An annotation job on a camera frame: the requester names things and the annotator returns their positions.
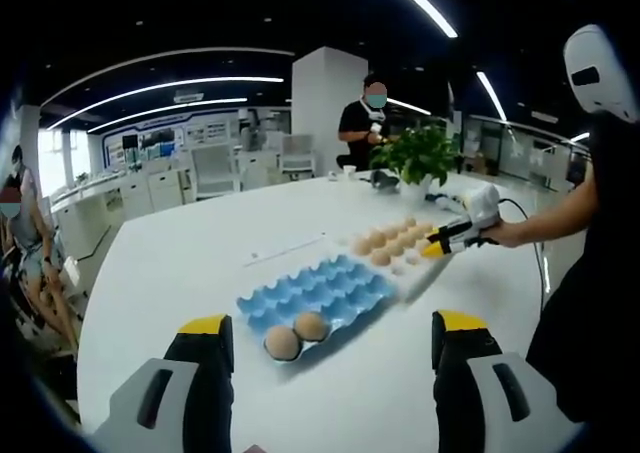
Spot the single brown egg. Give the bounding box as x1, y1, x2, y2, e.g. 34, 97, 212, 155
263, 325, 303, 362
293, 312, 331, 343

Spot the black cable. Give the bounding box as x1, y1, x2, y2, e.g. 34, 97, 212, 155
497, 197, 554, 299

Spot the white worn device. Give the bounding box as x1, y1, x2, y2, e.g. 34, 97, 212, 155
562, 22, 640, 123

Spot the thin white strip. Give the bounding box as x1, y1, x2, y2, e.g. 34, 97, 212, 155
243, 232, 327, 268

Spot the white table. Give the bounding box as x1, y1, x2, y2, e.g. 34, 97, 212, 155
77, 170, 551, 453

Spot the blue white device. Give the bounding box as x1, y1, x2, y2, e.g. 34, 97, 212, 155
424, 192, 469, 212

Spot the white mesh office chair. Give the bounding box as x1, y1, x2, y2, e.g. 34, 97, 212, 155
280, 134, 318, 180
191, 147, 242, 200

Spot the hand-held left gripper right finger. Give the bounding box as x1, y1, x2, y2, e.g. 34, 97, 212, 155
430, 309, 574, 453

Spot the white foam tray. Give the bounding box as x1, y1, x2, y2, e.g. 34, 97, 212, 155
339, 217, 454, 302

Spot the blue wall display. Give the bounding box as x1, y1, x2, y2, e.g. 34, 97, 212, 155
102, 111, 239, 172

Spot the operator in black with headset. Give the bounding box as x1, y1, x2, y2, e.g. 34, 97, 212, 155
524, 110, 640, 424

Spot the green plant in white pot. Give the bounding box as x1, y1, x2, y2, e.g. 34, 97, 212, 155
369, 125, 464, 202

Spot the cluster of brown eggs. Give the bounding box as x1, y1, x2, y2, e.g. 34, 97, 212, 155
351, 216, 437, 267

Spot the blue egg tray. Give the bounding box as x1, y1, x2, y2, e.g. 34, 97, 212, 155
235, 254, 402, 365

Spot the person's right hand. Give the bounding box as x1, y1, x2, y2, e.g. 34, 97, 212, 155
482, 220, 526, 249

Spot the ceiling light strip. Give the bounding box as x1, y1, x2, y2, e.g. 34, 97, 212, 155
377, 0, 459, 38
52, 76, 285, 130
475, 70, 510, 121

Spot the white cabinet row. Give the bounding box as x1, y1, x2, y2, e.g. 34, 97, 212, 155
49, 162, 201, 264

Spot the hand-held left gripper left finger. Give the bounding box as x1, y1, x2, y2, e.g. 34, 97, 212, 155
92, 313, 236, 453

